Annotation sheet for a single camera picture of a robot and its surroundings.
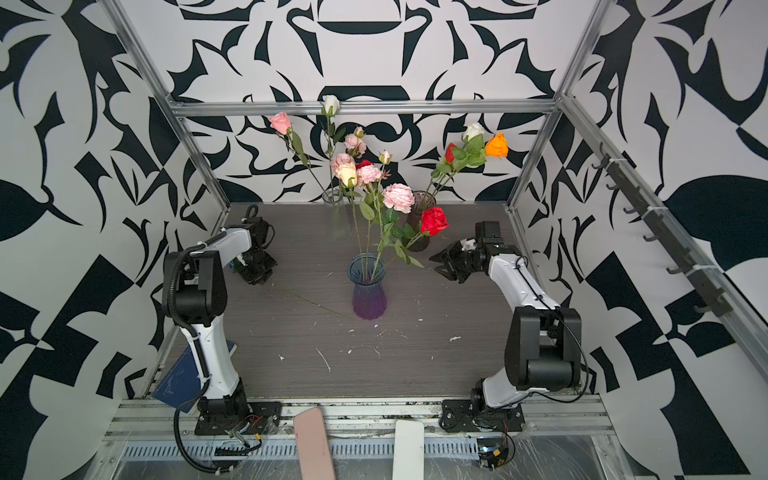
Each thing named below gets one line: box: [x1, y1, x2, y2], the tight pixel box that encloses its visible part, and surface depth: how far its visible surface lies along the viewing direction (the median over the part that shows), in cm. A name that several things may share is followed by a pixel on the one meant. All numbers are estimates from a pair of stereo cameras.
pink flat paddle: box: [292, 407, 337, 480], surface depth 70 cm
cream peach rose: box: [331, 153, 366, 283], surface depth 70 cm
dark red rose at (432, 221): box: [406, 206, 450, 249], surface depth 61 cm
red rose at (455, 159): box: [433, 143, 466, 196], surface depth 87 cm
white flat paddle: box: [392, 419, 424, 480], surface depth 67 cm
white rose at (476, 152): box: [438, 122, 487, 192], surface depth 83 cm
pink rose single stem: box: [269, 112, 330, 197], surface depth 86 cm
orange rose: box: [485, 132, 509, 160], surface depth 80 cm
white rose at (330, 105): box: [321, 95, 340, 201], surface depth 89 cm
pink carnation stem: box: [369, 183, 415, 282], surface depth 70 cm
